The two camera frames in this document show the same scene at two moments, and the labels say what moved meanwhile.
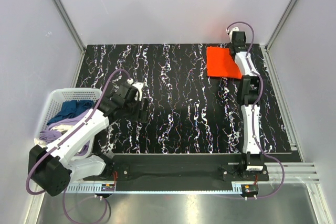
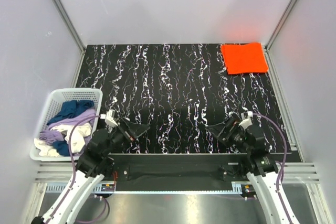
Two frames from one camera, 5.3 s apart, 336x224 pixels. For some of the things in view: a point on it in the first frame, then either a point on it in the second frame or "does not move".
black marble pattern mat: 189,112 does not move
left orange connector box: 107,188 does not move
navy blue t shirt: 72,108 does not move
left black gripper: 143,109 to 126,130
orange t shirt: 220,64 to 245,59
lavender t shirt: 50,136 does not move
